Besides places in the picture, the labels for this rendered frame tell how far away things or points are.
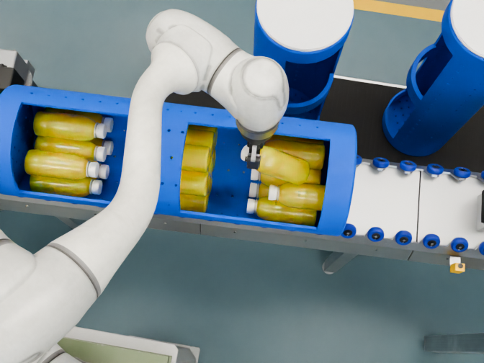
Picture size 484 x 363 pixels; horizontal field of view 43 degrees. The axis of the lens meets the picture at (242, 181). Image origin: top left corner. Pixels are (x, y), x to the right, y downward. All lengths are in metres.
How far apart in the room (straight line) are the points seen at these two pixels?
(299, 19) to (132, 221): 1.06
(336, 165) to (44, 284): 0.83
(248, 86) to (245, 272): 1.66
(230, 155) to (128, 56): 1.34
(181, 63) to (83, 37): 1.98
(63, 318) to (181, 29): 0.55
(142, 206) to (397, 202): 1.01
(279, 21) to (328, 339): 1.37
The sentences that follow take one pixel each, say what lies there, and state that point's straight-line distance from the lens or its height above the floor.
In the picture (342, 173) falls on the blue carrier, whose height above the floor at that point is 1.23.
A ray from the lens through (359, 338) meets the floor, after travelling 2.65.
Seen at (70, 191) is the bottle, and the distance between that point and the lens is 1.66.
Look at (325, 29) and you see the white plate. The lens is 1.81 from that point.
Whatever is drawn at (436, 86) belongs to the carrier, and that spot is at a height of 0.76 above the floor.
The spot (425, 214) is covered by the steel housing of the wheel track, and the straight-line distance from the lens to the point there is 1.79.
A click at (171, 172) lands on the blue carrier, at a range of 1.45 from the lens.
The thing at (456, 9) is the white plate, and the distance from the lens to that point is 1.92.
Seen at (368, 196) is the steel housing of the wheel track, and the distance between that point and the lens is 1.76.
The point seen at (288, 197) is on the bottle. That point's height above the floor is 1.12.
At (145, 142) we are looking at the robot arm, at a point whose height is 1.70.
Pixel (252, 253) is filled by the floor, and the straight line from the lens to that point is 2.63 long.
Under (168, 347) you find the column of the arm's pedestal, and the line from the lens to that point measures 1.62.
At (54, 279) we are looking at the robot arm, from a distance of 0.82.
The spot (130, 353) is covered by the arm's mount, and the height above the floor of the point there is 1.06.
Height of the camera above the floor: 2.61
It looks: 75 degrees down
